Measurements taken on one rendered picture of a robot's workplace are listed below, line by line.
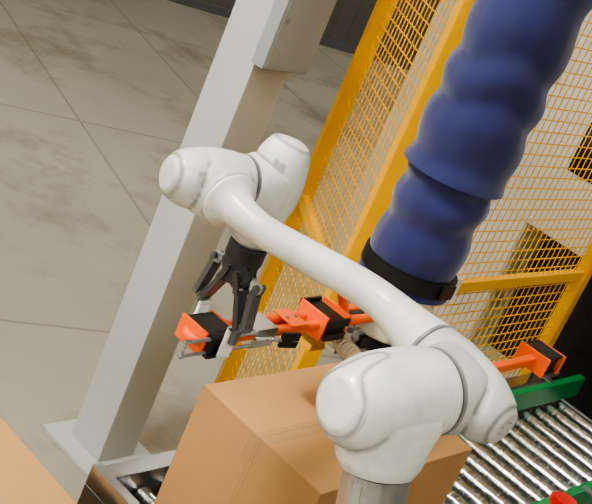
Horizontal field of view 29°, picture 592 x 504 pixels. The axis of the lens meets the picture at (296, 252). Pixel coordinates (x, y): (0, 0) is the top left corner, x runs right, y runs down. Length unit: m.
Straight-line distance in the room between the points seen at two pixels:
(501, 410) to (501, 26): 0.95
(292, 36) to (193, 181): 1.48
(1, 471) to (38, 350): 1.65
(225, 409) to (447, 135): 0.78
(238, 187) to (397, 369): 0.49
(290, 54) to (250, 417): 1.21
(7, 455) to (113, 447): 1.07
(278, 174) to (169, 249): 1.60
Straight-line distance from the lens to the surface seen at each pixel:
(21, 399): 4.15
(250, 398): 2.67
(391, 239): 2.52
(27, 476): 2.87
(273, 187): 2.02
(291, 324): 2.35
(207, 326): 2.18
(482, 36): 2.41
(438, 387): 1.62
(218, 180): 1.91
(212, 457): 2.66
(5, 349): 4.41
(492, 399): 1.70
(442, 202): 2.47
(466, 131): 2.42
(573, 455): 4.24
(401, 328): 1.80
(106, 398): 3.87
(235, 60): 3.42
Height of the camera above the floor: 2.21
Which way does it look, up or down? 21 degrees down
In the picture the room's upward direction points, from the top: 24 degrees clockwise
